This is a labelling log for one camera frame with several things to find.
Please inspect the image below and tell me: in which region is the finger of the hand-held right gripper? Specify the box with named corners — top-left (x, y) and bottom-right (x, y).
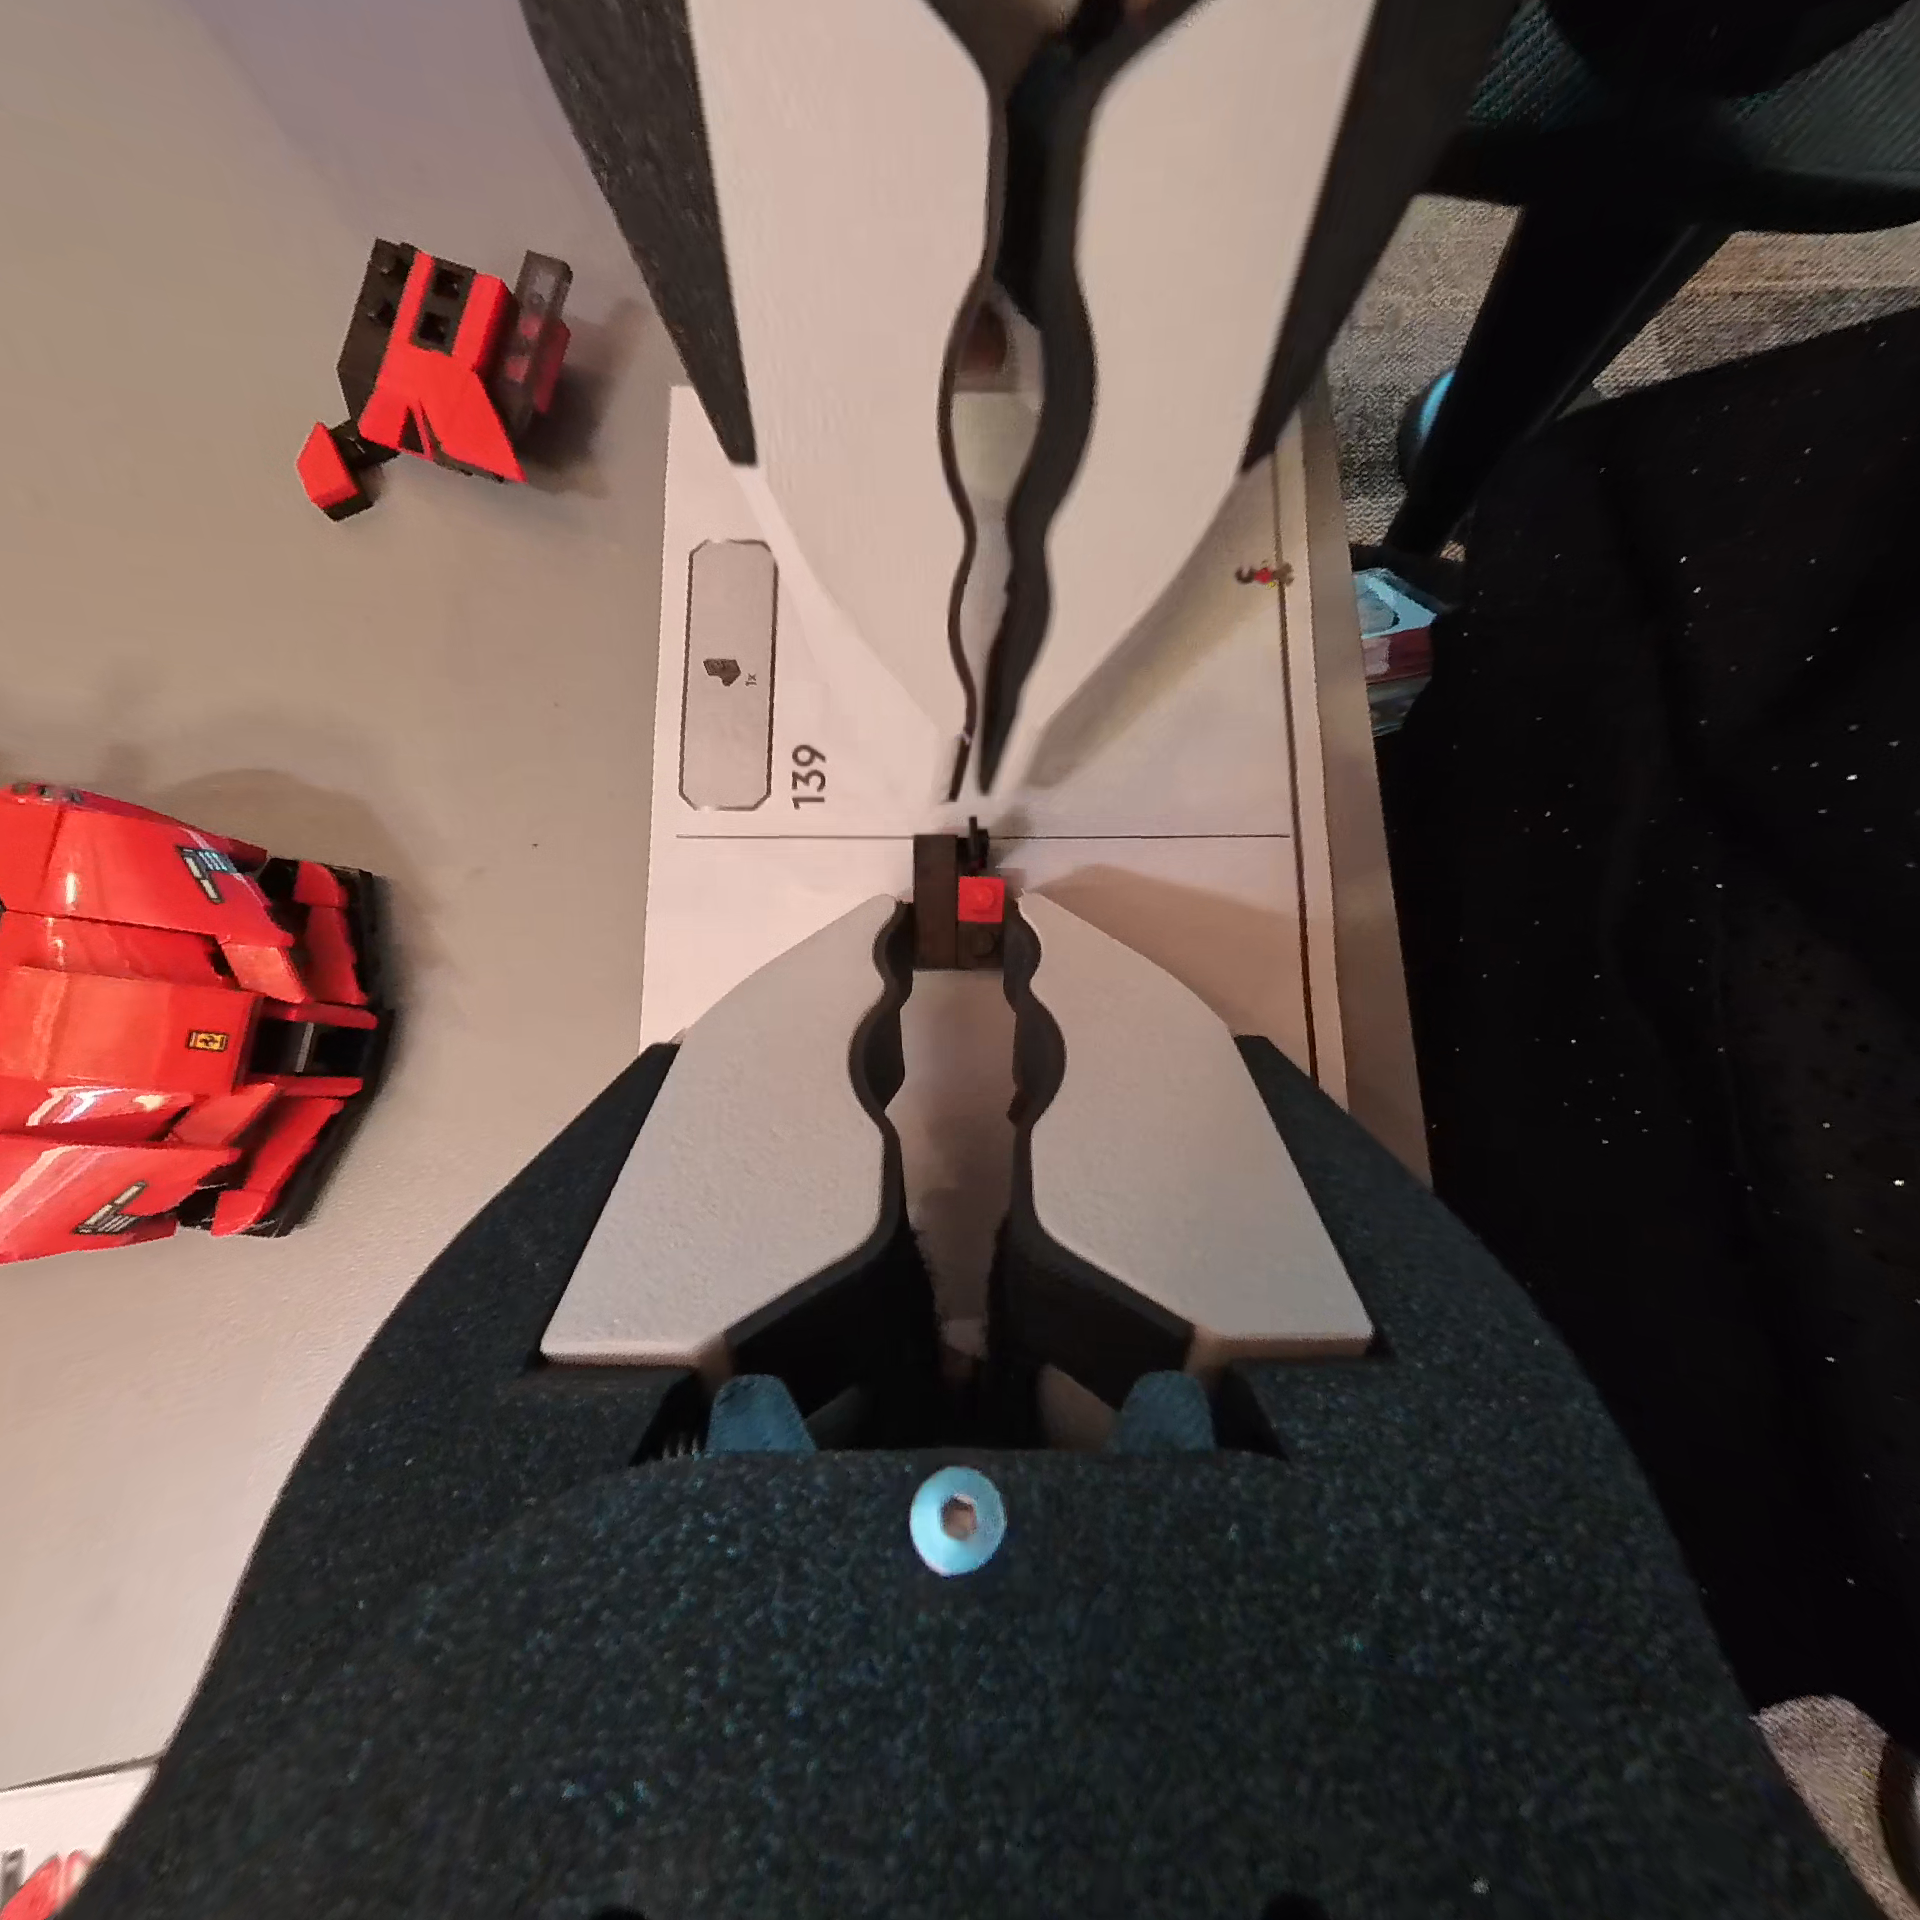
top-left (688, 0), bottom-right (1003, 799)
top-left (981, 0), bottom-right (1376, 792)

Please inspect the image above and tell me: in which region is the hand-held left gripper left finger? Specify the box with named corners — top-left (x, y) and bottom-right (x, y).
top-left (537, 896), bottom-right (911, 1376)

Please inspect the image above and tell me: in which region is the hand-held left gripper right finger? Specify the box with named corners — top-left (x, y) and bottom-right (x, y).
top-left (998, 891), bottom-right (1376, 1372)

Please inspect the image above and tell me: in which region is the white instruction booklet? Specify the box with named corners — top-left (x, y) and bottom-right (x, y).
top-left (638, 382), bottom-right (1430, 1186)

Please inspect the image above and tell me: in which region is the small black red brick assembly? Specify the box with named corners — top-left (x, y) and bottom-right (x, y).
top-left (909, 815), bottom-right (1007, 972)

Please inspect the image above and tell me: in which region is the red black brick subassembly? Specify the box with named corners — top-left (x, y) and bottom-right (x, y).
top-left (295, 238), bottom-right (575, 524)

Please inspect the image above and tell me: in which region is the red white packet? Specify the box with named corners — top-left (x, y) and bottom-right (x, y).
top-left (1350, 570), bottom-right (1454, 740)

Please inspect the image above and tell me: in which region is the red brick-built toy car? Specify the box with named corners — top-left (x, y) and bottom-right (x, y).
top-left (0, 776), bottom-right (397, 1266)

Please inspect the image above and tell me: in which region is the white sticker sheet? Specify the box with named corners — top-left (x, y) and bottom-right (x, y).
top-left (0, 1762), bottom-right (168, 1920)

